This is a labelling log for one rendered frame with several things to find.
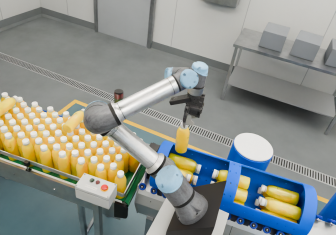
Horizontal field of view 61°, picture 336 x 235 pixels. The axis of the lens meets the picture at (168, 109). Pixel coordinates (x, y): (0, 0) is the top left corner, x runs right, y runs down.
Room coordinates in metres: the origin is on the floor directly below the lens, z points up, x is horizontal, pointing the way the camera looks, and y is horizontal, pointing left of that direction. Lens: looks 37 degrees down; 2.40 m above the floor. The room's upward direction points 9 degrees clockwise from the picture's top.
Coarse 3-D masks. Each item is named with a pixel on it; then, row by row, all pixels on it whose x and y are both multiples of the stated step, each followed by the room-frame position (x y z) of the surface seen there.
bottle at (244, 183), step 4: (220, 172) 1.08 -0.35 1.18; (224, 172) 1.08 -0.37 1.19; (216, 176) 1.07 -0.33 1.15; (220, 176) 1.06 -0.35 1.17; (224, 176) 1.06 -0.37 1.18; (240, 176) 1.07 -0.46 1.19; (244, 176) 1.07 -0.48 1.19; (220, 180) 1.06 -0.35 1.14; (224, 180) 1.05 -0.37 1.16; (240, 180) 1.05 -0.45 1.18; (244, 180) 1.05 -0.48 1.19; (248, 180) 1.05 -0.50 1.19; (240, 184) 1.03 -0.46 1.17; (244, 184) 1.03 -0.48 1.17; (248, 184) 1.03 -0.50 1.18; (244, 188) 1.03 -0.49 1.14
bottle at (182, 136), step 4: (180, 128) 1.14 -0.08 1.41; (184, 128) 1.13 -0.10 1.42; (188, 128) 1.15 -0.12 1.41; (176, 132) 1.14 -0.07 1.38; (180, 132) 1.12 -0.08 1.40; (184, 132) 1.12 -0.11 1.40; (188, 132) 1.14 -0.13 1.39; (176, 136) 1.14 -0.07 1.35; (180, 136) 1.12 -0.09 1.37; (184, 136) 1.12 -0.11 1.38; (188, 136) 1.14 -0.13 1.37; (176, 140) 1.13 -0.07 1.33; (180, 140) 1.12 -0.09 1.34; (184, 140) 1.12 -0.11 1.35; (176, 144) 1.13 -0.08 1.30; (180, 144) 1.12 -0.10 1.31; (184, 144) 1.12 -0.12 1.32; (176, 148) 1.13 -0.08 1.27; (180, 148) 1.12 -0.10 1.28; (184, 148) 1.13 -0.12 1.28; (180, 152) 1.12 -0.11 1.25
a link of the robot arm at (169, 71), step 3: (165, 69) 1.10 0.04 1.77; (168, 69) 1.09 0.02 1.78; (171, 69) 1.09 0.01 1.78; (174, 69) 1.09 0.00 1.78; (177, 69) 1.06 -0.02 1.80; (165, 72) 1.10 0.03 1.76; (168, 72) 1.07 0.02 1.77; (171, 72) 1.08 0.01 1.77; (174, 72) 1.05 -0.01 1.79; (165, 75) 1.09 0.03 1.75; (168, 75) 1.07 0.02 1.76
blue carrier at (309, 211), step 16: (208, 160) 1.23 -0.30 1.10; (224, 160) 1.15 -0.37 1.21; (208, 176) 1.20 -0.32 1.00; (256, 176) 1.17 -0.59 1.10; (272, 176) 1.14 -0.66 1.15; (224, 192) 0.96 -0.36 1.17; (256, 192) 1.13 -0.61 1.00; (304, 192) 0.99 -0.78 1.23; (224, 208) 0.93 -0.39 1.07; (240, 208) 0.92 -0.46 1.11; (304, 208) 0.91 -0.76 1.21; (272, 224) 0.88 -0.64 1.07; (288, 224) 0.86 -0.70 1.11; (304, 224) 0.86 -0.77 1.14
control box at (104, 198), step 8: (88, 176) 0.98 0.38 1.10; (80, 184) 0.93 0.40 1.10; (88, 184) 0.93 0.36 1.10; (96, 184) 0.94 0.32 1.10; (112, 184) 0.96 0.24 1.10; (80, 192) 0.90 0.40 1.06; (88, 192) 0.89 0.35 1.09; (96, 192) 0.89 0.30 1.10; (104, 192) 0.90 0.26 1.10; (112, 192) 0.91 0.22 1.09; (88, 200) 0.89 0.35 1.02; (96, 200) 0.88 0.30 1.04; (104, 200) 0.87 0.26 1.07; (112, 200) 0.91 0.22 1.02
